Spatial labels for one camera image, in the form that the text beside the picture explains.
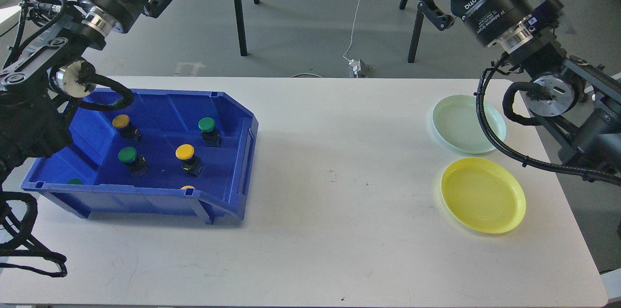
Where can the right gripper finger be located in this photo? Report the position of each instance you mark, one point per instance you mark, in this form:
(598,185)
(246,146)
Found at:
(435,15)

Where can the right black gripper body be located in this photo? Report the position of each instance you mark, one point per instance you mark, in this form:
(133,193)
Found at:
(489,19)

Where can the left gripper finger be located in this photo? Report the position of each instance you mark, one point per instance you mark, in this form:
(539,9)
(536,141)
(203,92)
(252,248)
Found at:
(160,1)

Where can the yellow push button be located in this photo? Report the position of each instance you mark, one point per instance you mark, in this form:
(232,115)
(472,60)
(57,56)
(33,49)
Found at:
(190,162)
(126,129)

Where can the green push button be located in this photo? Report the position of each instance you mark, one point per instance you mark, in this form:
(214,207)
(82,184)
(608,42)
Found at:
(135,163)
(209,132)

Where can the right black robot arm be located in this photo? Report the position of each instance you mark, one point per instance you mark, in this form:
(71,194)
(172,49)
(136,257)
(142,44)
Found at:
(577,103)

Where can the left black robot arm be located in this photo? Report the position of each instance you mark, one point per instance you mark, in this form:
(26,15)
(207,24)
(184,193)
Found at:
(45,78)

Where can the light green plate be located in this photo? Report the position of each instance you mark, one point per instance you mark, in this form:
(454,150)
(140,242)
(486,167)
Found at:
(455,121)

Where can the yellow plate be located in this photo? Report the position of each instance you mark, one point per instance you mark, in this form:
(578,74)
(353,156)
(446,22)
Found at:
(483,196)

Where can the green button at bin corner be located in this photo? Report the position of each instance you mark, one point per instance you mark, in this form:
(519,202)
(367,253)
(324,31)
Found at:
(75,181)

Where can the white power adapter on floor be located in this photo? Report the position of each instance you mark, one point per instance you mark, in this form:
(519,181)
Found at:
(358,69)

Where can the blue plastic bin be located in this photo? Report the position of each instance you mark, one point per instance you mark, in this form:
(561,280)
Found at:
(166,120)

